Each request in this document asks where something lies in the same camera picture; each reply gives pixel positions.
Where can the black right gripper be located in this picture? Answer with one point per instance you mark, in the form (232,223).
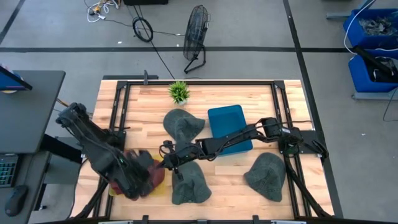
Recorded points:
(183,155)

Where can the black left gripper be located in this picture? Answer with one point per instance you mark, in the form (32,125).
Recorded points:
(136,174)

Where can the grey bucket hat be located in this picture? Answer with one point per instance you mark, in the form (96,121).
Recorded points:
(267,177)
(191,189)
(183,124)

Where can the blue plastic tray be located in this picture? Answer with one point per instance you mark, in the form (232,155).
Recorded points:
(225,119)

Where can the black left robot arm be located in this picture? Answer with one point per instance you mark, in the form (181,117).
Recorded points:
(93,146)

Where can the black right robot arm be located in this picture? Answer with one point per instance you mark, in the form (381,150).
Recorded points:
(236,137)

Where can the yellow plastic tray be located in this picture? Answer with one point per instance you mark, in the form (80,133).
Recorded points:
(159,190)

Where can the small green potted plant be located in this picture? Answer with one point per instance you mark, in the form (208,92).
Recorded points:
(179,92)

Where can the black desk support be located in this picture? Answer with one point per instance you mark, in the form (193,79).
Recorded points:
(59,147)

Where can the low black side desk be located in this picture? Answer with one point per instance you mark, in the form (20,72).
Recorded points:
(31,168)

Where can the black computer mouse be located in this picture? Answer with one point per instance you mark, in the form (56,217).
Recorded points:
(16,200)

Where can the black keyboard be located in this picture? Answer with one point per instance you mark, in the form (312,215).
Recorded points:
(7,171)

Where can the black floor fan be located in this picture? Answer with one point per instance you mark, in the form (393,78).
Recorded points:
(195,31)

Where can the blue-screen monitor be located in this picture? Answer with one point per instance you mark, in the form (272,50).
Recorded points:
(9,81)

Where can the black box on floor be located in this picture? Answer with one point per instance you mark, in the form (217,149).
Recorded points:
(145,2)

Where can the blue storage bin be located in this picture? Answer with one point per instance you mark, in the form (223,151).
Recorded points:
(357,34)
(359,76)

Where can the blue storage bins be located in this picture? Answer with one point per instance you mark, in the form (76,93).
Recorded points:
(349,25)

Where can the grey parts heap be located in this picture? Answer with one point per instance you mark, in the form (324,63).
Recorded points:
(377,26)

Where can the black frame clamp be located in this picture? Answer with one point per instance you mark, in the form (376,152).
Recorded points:
(255,219)
(145,219)

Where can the black aluminium table frame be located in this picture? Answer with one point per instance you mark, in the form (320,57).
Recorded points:
(202,82)

